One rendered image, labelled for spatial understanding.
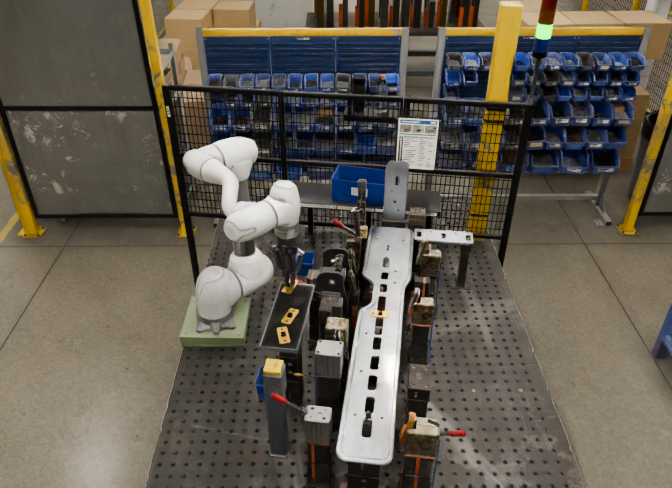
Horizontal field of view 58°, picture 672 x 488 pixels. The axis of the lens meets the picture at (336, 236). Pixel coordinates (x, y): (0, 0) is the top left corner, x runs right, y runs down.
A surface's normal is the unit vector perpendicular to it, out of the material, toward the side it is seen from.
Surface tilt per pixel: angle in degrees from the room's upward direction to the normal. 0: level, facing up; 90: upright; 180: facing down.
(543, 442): 0
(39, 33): 90
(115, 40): 90
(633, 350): 0
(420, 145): 90
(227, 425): 0
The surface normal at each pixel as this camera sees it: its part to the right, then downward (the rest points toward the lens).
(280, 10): 0.01, 0.57
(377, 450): 0.00, -0.82
